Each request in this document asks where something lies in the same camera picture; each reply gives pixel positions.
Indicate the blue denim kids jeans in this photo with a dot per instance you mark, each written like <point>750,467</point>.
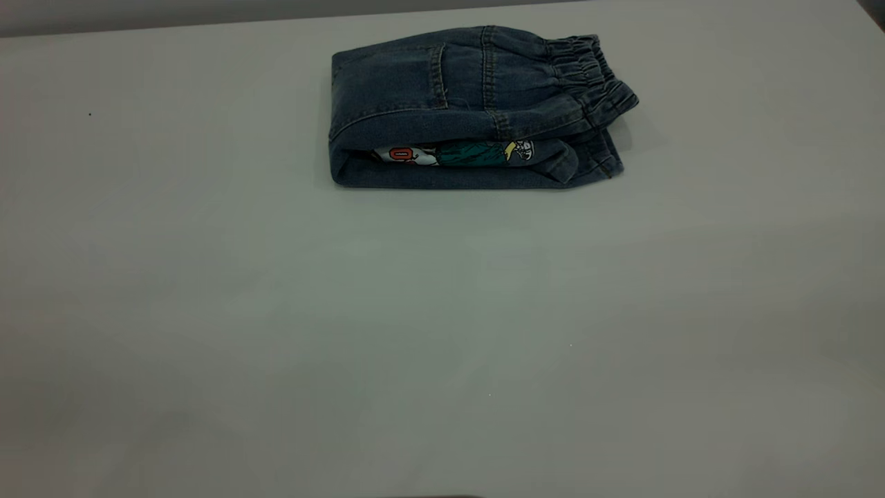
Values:
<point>470,104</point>

